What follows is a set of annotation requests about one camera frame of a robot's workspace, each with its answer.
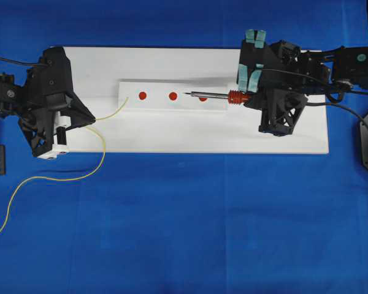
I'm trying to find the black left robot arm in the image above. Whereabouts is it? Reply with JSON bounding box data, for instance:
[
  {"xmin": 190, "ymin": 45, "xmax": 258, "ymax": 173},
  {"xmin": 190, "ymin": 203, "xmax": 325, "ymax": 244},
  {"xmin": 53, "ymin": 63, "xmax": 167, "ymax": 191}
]
[{"xmin": 0, "ymin": 47, "xmax": 96, "ymax": 159}]

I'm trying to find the red dot mark middle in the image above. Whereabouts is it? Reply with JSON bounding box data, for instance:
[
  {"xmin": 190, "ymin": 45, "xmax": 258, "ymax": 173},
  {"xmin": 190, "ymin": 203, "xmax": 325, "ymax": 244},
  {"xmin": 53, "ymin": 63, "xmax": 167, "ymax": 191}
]
[{"xmin": 169, "ymin": 92, "xmax": 178, "ymax": 101}]

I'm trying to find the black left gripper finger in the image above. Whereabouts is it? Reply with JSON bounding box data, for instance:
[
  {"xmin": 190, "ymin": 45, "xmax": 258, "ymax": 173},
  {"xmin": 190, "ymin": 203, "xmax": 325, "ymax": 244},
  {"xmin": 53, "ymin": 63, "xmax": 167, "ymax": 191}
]
[
  {"xmin": 57, "ymin": 92, "xmax": 96, "ymax": 129},
  {"xmin": 18, "ymin": 110, "xmax": 69, "ymax": 159}
]

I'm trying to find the black left camera cable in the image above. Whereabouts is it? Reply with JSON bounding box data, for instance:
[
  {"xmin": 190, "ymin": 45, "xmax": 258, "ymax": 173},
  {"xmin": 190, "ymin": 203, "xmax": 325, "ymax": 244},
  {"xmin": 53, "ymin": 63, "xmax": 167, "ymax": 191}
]
[{"xmin": 0, "ymin": 54, "xmax": 48, "ymax": 67}]

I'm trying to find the yellow solder wire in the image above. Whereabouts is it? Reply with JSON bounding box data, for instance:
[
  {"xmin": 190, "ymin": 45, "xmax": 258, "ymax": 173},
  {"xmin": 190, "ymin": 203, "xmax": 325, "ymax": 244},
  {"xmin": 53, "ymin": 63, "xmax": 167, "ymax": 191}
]
[{"xmin": 0, "ymin": 97, "xmax": 130, "ymax": 241}]

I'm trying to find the black right camera cable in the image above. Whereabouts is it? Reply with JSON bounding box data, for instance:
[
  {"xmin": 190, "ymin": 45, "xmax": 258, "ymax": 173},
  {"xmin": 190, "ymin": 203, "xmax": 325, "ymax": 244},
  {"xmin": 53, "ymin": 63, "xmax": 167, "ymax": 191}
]
[{"xmin": 260, "ymin": 69, "xmax": 368, "ymax": 96}]

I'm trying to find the red handled soldering iron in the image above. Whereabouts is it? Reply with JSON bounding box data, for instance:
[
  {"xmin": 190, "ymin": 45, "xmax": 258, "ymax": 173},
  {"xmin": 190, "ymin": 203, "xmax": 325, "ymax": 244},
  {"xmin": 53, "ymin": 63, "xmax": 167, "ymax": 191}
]
[{"xmin": 185, "ymin": 90, "xmax": 251, "ymax": 105}]

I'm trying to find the blue table cloth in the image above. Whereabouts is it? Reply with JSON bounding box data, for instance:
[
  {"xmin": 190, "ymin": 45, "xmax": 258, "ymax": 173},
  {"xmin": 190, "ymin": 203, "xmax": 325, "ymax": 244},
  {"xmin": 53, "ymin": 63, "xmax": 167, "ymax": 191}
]
[{"xmin": 0, "ymin": 1, "xmax": 368, "ymax": 293}]

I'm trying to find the black soldering iron cable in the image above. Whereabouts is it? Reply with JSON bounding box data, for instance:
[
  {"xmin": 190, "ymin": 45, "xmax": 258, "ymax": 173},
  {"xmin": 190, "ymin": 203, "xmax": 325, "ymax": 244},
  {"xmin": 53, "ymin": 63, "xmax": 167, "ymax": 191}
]
[{"xmin": 305, "ymin": 100, "xmax": 368, "ymax": 157}]

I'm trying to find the black camera cable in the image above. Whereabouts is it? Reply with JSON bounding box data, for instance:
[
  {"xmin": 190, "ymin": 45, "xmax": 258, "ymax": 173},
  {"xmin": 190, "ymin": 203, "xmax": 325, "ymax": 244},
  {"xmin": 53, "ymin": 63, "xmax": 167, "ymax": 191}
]
[
  {"xmin": 260, "ymin": 69, "xmax": 368, "ymax": 96},
  {"xmin": 0, "ymin": 54, "xmax": 48, "ymax": 67}
]

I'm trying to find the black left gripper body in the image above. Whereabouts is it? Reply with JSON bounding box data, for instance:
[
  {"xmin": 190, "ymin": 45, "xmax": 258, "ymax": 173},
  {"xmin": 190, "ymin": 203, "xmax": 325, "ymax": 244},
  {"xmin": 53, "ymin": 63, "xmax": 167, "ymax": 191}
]
[{"xmin": 23, "ymin": 47, "xmax": 73, "ymax": 123}]

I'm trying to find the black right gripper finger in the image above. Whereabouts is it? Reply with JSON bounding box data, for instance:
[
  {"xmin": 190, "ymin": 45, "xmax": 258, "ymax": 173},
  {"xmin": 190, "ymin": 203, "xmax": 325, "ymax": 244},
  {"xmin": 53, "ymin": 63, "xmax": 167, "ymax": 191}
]
[
  {"xmin": 259, "ymin": 89, "xmax": 308, "ymax": 137},
  {"xmin": 243, "ymin": 90, "xmax": 276, "ymax": 109}
]

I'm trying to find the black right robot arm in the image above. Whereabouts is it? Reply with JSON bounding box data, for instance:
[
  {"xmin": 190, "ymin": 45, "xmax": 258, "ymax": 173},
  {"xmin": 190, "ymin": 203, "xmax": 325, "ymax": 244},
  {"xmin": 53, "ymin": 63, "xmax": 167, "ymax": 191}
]
[{"xmin": 228, "ymin": 29, "xmax": 368, "ymax": 137}]

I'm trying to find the white raised strip plate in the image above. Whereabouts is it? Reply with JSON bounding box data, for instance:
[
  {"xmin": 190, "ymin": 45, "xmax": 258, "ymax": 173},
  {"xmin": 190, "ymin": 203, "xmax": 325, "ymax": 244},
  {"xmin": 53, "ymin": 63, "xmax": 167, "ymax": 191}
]
[{"xmin": 118, "ymin": 79, "xmax": 228, "ymax": 111}]

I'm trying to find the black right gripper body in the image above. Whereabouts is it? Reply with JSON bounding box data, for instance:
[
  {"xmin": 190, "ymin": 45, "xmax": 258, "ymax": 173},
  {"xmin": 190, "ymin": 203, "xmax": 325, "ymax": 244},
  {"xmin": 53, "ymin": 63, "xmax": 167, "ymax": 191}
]
[{"xmin": 237, "ymin": 29, "xmax": 301, "ymax": 92}]

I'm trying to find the white base board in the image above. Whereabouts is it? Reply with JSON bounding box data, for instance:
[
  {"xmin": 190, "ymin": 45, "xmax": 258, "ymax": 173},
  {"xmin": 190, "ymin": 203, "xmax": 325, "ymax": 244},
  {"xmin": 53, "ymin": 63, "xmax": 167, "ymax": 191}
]
[{"xmin": 64, "ymin": 47, "xmax": 329, "ymax": 154}]

